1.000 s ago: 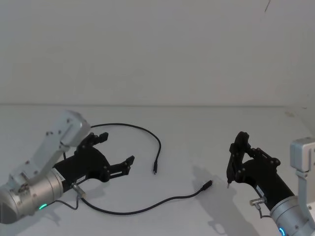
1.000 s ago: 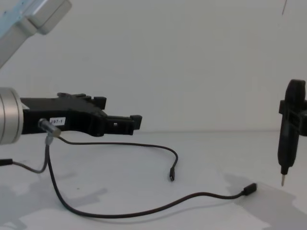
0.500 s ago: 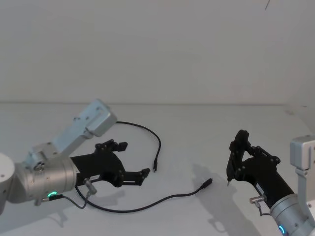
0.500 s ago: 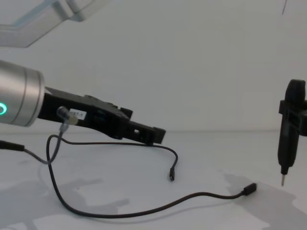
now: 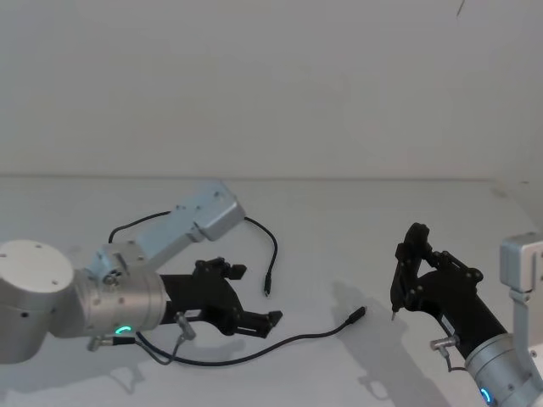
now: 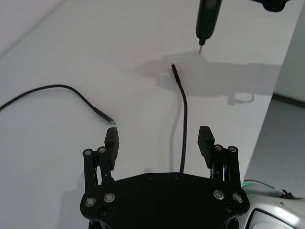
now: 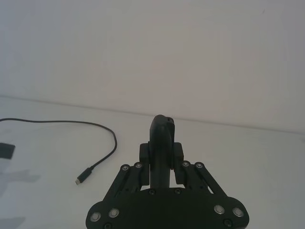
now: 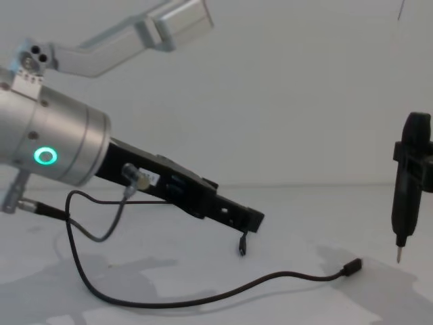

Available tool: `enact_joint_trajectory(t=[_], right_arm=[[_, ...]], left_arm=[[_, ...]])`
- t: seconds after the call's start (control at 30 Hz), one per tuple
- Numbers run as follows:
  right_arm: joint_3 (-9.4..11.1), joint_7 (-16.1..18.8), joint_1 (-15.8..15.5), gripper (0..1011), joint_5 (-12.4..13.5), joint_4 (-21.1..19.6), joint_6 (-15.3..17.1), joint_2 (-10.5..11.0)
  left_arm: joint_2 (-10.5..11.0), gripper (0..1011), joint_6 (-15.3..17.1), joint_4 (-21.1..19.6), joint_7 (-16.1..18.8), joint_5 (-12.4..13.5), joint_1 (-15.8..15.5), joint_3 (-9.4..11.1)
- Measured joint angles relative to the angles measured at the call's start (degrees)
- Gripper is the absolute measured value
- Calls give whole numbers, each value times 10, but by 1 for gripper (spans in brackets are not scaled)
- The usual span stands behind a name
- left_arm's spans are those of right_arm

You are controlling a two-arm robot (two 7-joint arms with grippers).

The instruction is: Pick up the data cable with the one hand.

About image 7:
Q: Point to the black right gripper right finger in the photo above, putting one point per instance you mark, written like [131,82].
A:
[195,179]

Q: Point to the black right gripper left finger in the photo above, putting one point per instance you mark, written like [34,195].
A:
[128,181]

